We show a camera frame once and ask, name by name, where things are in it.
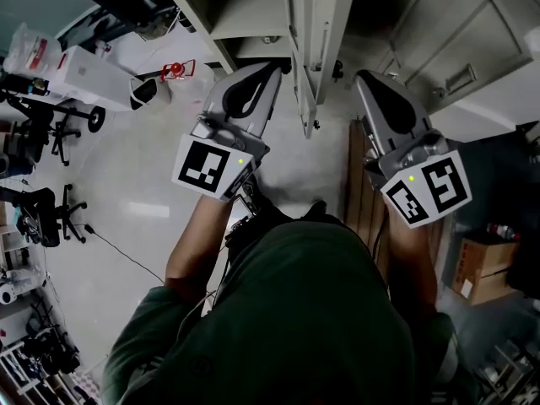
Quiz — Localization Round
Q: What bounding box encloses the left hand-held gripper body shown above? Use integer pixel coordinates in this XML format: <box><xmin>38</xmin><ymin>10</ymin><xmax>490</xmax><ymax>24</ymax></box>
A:
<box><xmin>170</xmin><ymin>61</ymin><xmax>284</xmax><ymax>204</ymax></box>

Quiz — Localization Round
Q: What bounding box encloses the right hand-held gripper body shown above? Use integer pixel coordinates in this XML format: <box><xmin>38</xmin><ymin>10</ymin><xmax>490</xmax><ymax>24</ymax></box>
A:
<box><xmin>352</xmin><ymin>69</ymin><xmax>473</xmax><ymax>230</ymax></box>

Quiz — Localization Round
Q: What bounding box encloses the grey locker door with keys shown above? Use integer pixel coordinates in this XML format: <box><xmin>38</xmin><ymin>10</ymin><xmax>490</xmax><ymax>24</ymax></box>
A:
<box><xmin>281</xmin><ymin>0</ymin><xmax>360</xmax><ymax>139</ymax></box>

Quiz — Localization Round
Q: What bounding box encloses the person's right forearm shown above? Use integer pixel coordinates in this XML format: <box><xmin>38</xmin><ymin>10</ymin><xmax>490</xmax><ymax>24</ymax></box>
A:
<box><xmin>384</xmin><ymin>207</ymin><xmax>440</xmax><ymax>314</ymax></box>

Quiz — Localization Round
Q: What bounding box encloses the person's left forearm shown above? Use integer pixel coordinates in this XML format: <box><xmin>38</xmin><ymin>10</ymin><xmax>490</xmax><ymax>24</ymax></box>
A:
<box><xmin>164</xmin><ymin>192</ymin><xmax>237</xmax><ymax>294</ymax></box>

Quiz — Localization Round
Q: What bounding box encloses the grey locker cabinet with shelves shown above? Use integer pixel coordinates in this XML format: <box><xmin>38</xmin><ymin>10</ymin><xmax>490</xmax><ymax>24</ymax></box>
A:
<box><xmin>151</xmin><ymin>0</ymin><xmax>296</xmax><ymax>75</ymax></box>

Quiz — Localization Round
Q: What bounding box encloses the brown wooden board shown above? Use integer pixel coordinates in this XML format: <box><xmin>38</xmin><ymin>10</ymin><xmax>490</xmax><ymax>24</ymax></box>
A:
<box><xmin>343</xmin><ymin>115</ymin><xmax>392</xmax><ymax>278</ymax></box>

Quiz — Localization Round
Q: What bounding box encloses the white bin with black opening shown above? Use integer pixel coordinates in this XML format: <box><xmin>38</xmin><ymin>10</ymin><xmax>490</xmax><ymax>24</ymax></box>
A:
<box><xmin>127</xmin><ymin>76</ymin><xmax>172</xmax><ymax>111</ymax></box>

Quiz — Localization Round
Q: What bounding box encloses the red and white bottle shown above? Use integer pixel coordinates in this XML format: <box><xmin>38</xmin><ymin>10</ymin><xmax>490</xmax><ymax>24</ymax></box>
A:
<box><xmin>486</xmin><ymin>222</ymin><xmax>522</xmax><ymax>242</ymax></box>

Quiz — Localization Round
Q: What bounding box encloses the brown cardboard box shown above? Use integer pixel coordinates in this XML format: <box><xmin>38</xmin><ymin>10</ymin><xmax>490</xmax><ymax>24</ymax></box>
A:
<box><xmin>448</xmin><ymin>233</ymin><xmax>521</xmax><ymax>307</ymax></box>

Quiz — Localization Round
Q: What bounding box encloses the small black wheel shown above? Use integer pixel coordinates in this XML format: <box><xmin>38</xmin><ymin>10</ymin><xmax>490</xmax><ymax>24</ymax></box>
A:
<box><xmin>87</xmin><ymin>105</ymin><xmax>107</xmax><ymax>134</ymax></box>

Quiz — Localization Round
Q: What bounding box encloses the white cardboard box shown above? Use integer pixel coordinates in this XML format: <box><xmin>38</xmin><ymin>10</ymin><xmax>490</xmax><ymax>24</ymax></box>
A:
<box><xmin>53</xmin><ymin>44</ymin><xmax>143</xmax><ymax>111</ymax></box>

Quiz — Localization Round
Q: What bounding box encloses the black office chair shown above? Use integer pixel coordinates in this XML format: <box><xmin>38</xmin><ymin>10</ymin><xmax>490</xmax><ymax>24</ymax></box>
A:
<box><xmin>0</xmin><ymin>93</ymin><xmax>84</xmax><ymax>168</ymax></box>
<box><xmin>0</xmin><ymin>183</ymin><xmax>89</xmax><ymax>249</ymax></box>

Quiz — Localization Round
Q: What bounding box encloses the person's green shirt torso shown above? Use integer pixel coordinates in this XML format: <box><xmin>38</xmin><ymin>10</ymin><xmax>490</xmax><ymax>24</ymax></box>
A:
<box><xmin>100</xmin><ymin>220</ymin><xmax>462</xmax><ymax>405</ymax></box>

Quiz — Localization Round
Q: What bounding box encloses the clear plastic bag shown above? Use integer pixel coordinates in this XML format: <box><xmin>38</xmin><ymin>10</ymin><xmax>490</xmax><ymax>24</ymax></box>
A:
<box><xmin>3</xmin><ymin>22</ymin><xmax>65</xmax><ymax>76</ymax></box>

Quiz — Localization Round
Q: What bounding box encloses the white round device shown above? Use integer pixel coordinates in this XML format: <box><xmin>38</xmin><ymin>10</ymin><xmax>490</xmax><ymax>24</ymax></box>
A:
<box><xmin>0</xmin><ymin>281</ymin><xmax>19</xmax><ymax>307</ymax></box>

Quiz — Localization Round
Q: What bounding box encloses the white shelf rack with clutter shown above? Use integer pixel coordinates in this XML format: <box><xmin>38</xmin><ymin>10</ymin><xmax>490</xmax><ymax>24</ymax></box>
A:
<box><xmin>0</xmin><ymin>225</ymin><xmax>84</xmax><ymax>405</ymax></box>

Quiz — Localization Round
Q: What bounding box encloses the black device with cables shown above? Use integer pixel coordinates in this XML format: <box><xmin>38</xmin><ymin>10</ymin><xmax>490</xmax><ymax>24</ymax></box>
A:
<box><xmin>225</xmin><ymin>181</ymin><xmax>265</xmax><ymax>252</ymax></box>

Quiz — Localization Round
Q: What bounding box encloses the red wire frame object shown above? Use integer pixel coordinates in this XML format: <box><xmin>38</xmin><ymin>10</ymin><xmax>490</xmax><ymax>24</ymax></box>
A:
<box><xmin>159</xmin><ymin>58</ymin><xmax>197</xmax><ymax>84</ymax></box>

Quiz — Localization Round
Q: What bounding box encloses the black cable on floor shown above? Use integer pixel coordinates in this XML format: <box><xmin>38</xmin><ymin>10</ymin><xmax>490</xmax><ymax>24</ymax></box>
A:
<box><xmin>83</xmin><ymin>224</ymin><xmax>166</xmax><ymax>283</ymax></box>

